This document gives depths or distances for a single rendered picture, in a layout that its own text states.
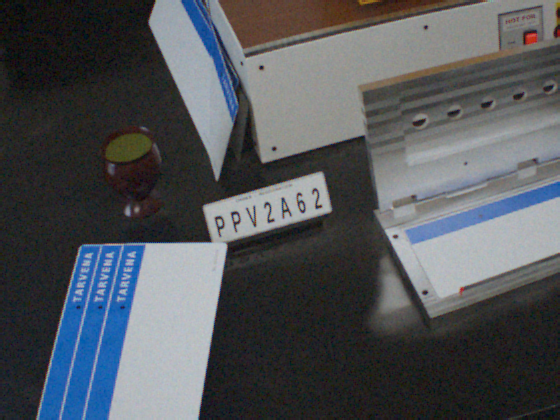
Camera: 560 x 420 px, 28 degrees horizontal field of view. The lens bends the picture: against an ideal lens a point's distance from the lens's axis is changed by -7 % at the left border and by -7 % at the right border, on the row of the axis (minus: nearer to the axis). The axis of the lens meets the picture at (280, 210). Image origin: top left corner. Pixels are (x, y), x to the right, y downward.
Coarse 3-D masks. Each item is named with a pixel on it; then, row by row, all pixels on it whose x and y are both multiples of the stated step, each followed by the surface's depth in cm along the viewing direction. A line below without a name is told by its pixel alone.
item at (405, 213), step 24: (528, 168) 154; (552, 168) 155; (480, 192) 154; (504, 192) 153; (384, 216) 152; (408, 216) 152; (432, 216) 151; (408, 264) 145; (552, 264) 142; (432, 288) 142; (504, 288) 140; (528, 288) 141; (432, 312) 139; (456, 312) 139; (480, 312) 141
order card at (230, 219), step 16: (304, 176) 153; (320, 176) 154; (256, 192) 152; (272, 192) 153; (288, 192) 153; (304, 192) 154; (320, 192) 154; (208, 208) 152; (224, 208) 152; (240, 208) 153; (256, 208) 153; (272, 208) 153; (288, 208) 154; (304, 208) 154; (320, 208) 155; (208, 224) 152; (224, 224) 153; (240, 224) 153; (256, 224) 154; (272, 224) 154; (224, 240) 153
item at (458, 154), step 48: (528, 48) 144; (384, 96) 142; (432, 96) 145; (480, 96) 147; (528, 96) 149; (384, 144) 145; (432, 144) 148; (480, 144) 150; (528, 144) 151; (384, 192) 149; (432, 192) 151
